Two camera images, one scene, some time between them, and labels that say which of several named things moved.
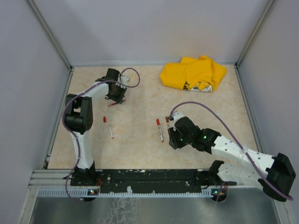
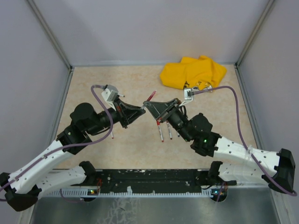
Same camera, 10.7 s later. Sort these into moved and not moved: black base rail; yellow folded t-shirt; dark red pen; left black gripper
Moved: left black gripper; dark red pen
Not moved: black base rail; yellow folded t-shirt
